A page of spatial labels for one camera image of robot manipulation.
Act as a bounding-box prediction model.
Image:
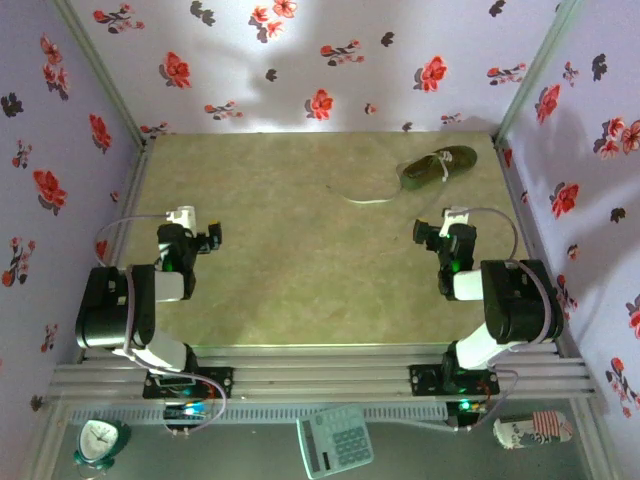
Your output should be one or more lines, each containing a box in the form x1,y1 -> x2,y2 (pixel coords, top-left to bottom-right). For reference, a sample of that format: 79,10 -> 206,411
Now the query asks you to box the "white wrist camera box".
439,205 -> 472,236
165,204 -> 197,232

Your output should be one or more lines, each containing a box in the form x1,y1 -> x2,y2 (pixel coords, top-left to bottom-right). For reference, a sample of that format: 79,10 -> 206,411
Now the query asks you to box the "printed drink can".
492,409 -> 575,450

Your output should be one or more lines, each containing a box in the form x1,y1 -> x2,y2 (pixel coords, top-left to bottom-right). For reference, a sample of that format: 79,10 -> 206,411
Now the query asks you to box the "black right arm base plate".
408,363 -> 501,398

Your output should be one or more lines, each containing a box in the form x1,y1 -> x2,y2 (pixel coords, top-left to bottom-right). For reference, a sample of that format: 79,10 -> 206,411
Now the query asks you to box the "aluminium rail frame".
47,342 -> 599,401

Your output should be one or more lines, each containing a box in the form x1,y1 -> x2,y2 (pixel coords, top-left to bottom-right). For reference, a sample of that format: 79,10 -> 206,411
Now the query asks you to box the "grey slotted cable duct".
67,403 -> 449,424

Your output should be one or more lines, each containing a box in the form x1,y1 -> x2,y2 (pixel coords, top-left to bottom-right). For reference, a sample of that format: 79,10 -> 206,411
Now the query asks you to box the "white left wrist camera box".
165,204 -> 197,232

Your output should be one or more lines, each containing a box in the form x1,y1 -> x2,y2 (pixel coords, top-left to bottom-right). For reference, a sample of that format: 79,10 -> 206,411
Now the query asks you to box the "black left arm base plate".
142,366 -> 235,400

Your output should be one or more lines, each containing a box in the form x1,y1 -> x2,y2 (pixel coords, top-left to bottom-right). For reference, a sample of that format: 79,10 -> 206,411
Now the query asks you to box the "circuit board with lights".
447,398 -> 489,416
163,401 -> 209,425

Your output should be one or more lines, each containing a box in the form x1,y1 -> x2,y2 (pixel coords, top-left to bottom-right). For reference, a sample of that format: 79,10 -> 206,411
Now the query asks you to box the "green alarm clock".
73,418 -> 132,474

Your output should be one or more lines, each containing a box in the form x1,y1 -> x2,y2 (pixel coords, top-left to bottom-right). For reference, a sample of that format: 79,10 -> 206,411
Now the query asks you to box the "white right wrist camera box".
439,205 -> 472,236

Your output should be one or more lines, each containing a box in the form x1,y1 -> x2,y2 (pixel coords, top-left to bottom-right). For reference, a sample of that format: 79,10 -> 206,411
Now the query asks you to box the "white shoelace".
325,149 -> 454,205

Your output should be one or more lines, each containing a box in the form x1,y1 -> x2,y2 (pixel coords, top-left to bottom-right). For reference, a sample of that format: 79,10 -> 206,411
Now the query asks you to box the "pale green calculator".
295,403 -> 375,480

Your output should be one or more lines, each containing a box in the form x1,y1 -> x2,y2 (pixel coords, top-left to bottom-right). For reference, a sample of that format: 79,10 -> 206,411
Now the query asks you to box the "aluminium side rail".
77,139 -> 154,361
492,137 -> 571,359

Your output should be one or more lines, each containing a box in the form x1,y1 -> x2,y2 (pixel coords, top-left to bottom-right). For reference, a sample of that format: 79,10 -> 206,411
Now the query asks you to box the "aluminium corner post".
492,0 -> 587,146
52,0 -> 151,146

